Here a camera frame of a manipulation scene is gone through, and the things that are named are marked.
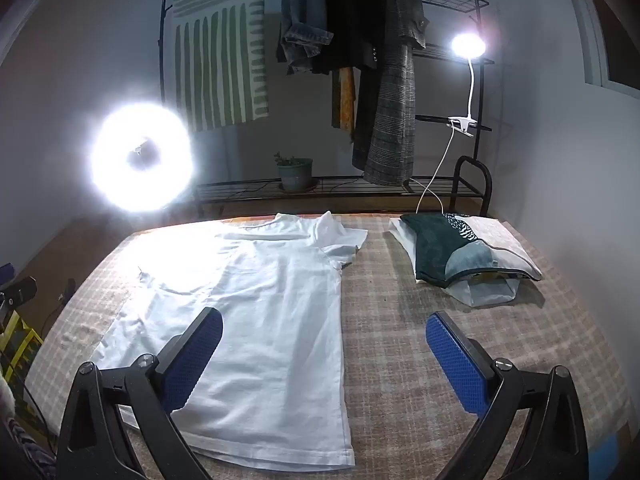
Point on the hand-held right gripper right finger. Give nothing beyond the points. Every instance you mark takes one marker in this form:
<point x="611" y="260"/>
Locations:
<point x="457" y="365"/>

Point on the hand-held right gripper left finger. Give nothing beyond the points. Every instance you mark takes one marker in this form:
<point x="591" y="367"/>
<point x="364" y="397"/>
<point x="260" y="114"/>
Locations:
<point x="192" y="362"/>

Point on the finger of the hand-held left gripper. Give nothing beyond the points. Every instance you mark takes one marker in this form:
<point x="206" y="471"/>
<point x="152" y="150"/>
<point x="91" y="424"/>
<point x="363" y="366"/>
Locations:
<point x="20" y="290"/>

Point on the white t-shirt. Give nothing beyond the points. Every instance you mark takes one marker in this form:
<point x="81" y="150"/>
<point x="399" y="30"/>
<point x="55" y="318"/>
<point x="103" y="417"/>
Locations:
<point x="280" y="335"/>

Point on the black metal clothes rack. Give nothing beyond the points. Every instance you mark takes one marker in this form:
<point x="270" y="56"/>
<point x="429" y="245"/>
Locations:
<point x="250" y="186"/>

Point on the yellow stool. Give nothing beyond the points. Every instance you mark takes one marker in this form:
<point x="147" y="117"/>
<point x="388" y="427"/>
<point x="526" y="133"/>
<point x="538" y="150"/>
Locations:
<point x="22" y="335"/>

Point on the beige plaid blanket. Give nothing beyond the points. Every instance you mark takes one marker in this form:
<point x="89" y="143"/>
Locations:
<point x="400" y="360"/>

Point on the dark green patterned folded garment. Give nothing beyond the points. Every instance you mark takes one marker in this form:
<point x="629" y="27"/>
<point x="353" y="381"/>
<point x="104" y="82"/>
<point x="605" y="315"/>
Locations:
<point x="440" y="245"/>

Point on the white folded garment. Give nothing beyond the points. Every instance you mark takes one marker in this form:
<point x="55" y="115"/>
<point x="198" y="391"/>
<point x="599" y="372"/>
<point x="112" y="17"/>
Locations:
<point x="515" y="247"/>

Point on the person's striped clothing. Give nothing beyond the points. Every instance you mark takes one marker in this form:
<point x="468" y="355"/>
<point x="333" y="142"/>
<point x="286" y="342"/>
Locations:
<point x="25" y="447"/>

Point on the potted plant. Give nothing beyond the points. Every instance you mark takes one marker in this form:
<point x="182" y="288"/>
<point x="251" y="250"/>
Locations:
<point x="295" y="174"/>

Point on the orange scarf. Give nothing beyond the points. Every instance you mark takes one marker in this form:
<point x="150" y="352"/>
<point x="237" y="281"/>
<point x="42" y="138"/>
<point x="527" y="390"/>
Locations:
<point x="345" y="100"/>

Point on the green striped white cloth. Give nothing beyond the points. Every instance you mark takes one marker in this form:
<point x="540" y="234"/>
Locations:
<point x="220" y="60"/>

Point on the white clip lamp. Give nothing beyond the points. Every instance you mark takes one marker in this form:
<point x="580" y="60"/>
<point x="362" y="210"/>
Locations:
<point x="468" y="45"/>

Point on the window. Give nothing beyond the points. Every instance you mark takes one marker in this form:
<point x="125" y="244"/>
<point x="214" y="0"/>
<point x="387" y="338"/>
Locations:
<point x="615" y="35"/>

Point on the denim jacket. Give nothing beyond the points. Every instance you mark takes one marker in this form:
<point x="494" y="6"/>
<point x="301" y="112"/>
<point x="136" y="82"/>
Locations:
<point x="302" y="10"/>

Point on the black hanging garment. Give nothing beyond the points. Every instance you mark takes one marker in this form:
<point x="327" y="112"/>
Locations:
<point x="350" y="10"/>

